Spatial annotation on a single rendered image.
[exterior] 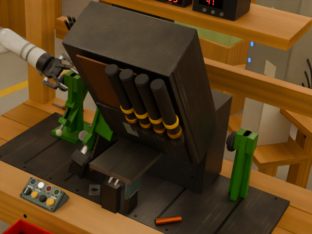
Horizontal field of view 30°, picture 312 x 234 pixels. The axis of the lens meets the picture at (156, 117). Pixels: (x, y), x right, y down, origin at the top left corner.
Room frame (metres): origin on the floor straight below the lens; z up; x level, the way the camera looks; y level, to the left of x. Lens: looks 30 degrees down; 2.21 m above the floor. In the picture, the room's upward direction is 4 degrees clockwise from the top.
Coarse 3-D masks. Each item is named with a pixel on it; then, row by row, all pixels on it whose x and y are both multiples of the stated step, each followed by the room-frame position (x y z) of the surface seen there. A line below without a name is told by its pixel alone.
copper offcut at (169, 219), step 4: (172, 216) 1.56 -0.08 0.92; (176, 216) 1.56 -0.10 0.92; (180, 216) 1.57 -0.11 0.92; (156, 220) 1.54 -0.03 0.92; (160, 220) 1.54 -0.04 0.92; (164, 220) 1.54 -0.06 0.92; (168, 220) 1.55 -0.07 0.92; (172, 220) 1.55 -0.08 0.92; (176, 220) 1.55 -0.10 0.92; (180, 220) 1.56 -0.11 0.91; (156, 224) 1.53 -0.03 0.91; (160, 224) 1.54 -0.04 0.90
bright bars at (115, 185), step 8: (104, 184) 1.60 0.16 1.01; (112, 184) 1.60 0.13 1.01; (104, 192) 1.60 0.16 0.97; (112, 192) 1.59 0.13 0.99; (120, 192) 1.60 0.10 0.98; (104, 200) 1.60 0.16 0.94; (112, 200) 1.58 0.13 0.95; (120, 200) 1.60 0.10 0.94; (104, 208) 1.60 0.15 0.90; (112, 208) 1.58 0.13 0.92
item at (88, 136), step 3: (87, 135) 1.75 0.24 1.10; (90, 135) 1.75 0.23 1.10; (93, 135) 1.76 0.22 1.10; (84, 138) 1.74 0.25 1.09; (87, 138) 1.74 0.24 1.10; (90, 138) 1.75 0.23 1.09; (93, 138) 1.77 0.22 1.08; (84, 141) 1.74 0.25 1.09; (87, 141) 1.74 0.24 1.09; (90, 141) 1.76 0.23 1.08; (93, 141) 1.78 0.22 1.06; (87, 144) 1.74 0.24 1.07; (90, 144) 1.77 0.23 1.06; (93, 144) 1.79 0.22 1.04; (87, 147) 1.78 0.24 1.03; (90, 147) 1.77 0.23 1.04
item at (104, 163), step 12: (120, 144) 1.67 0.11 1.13; (132, 144) 1.67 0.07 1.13; (108, 156) 1.59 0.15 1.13; (120, 156) 1.59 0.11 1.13; (132, 156) 1.60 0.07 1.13; (144, 156) 1.61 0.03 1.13; (156, 156) 1.61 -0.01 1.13; (96, 168) 1.53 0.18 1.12; (108, 168) 1.52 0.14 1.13; (120, 168) 1.53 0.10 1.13; (132, 168) 1.53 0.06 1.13; (144, 168) 1.54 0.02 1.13; (120, 180) 1.49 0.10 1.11; (132, 180) 1.48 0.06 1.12
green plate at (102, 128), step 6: (96, 114) 1.74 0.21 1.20; (96, 120) 1.75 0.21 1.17; (102, 120) 1.75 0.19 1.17; (96, 126) 1.76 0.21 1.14; (102, 126) 1.75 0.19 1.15; (108, 126) 1.74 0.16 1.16; (90, 132) 1.76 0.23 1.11; (96, 132) 1.78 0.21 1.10; (102, 132) 1.75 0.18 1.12; (108, 132) 1.73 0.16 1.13; (108, 138) 1.73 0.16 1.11
